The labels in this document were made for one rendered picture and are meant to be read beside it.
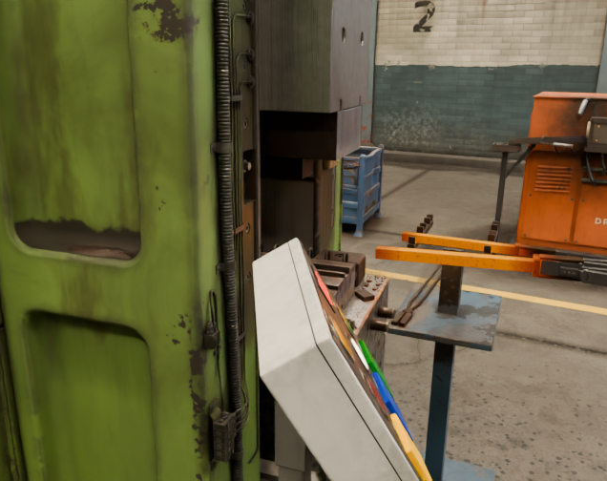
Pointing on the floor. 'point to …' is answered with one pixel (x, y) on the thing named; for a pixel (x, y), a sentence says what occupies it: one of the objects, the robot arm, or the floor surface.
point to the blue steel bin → (362, 186)
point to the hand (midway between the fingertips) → (558, 266)
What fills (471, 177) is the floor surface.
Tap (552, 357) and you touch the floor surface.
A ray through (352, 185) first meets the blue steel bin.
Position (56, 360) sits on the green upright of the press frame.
